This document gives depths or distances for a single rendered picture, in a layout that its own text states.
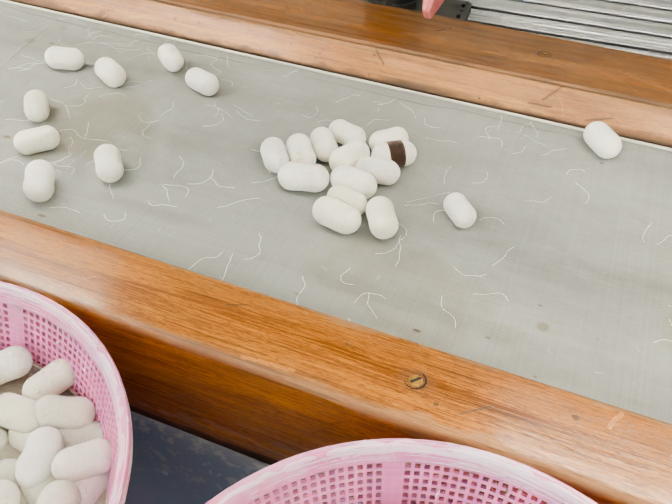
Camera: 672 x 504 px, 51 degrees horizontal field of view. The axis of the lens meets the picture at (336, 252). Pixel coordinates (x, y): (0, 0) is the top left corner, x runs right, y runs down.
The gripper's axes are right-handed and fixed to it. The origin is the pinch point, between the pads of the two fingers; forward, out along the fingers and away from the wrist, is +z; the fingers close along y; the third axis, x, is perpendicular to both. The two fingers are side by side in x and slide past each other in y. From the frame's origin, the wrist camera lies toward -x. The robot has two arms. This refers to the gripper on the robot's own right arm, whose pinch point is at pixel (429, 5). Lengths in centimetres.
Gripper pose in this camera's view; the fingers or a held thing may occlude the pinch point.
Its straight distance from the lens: 63.3
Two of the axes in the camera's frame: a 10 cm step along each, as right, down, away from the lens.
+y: 9.3, 2.7, -2.6
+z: -3.0, 9.5, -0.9
